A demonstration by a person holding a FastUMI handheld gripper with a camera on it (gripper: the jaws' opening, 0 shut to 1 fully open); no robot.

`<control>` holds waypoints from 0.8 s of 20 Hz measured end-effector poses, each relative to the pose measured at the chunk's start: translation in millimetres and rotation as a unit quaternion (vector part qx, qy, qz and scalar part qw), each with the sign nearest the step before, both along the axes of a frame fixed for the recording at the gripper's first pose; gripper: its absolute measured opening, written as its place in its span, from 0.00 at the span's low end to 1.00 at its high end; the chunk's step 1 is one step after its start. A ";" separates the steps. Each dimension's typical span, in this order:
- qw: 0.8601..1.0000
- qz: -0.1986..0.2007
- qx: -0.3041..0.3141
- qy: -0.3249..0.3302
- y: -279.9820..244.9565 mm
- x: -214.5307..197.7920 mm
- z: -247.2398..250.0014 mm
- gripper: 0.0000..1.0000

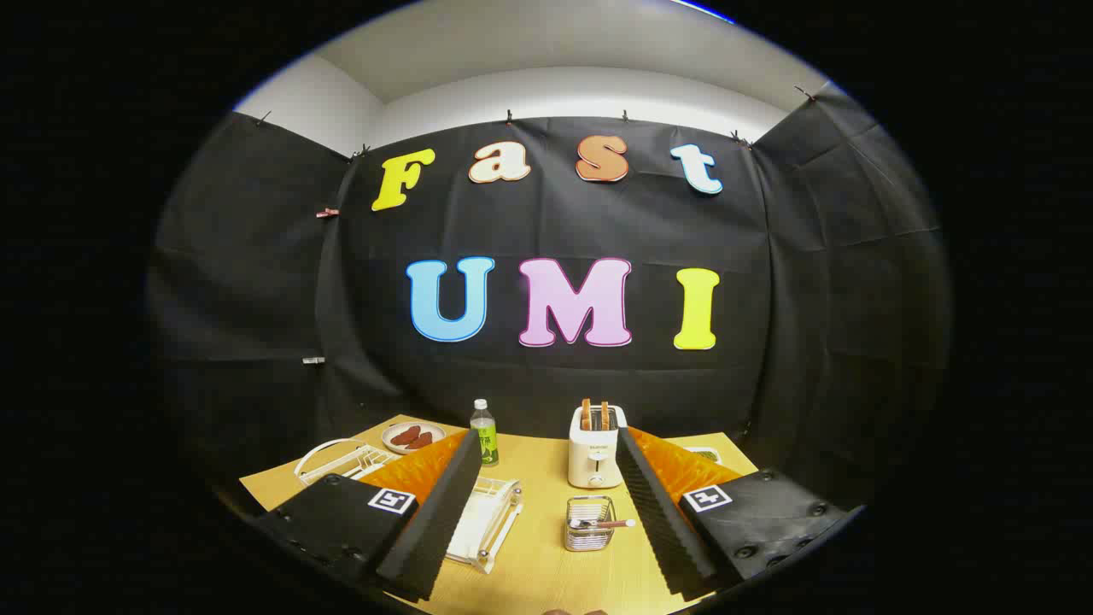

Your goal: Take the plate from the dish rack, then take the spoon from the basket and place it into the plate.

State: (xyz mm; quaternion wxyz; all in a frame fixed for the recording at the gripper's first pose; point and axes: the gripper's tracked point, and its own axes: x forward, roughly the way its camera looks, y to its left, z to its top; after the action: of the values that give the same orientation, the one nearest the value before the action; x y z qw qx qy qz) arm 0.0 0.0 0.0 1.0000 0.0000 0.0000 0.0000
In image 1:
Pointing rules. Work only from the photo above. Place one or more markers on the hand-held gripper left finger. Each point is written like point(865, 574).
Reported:
point(427, 538)

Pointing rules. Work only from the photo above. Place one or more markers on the brown sausage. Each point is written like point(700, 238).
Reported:
point(405, 436)
point(421, 441)

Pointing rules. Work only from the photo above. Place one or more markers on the green tea bottle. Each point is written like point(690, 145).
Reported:
point(486, 442)

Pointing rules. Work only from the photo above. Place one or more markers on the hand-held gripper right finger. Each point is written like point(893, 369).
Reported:
point(666, 530)

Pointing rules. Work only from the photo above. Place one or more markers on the black backdrop cloth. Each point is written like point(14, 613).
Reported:
point(564, 231)

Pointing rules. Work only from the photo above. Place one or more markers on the small beige plate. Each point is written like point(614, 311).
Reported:
point(394, 446)

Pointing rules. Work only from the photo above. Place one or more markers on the white divided bean dish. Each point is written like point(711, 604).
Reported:
point(705, 454)

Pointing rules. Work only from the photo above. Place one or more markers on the white toaster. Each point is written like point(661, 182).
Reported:
point(595, 461)

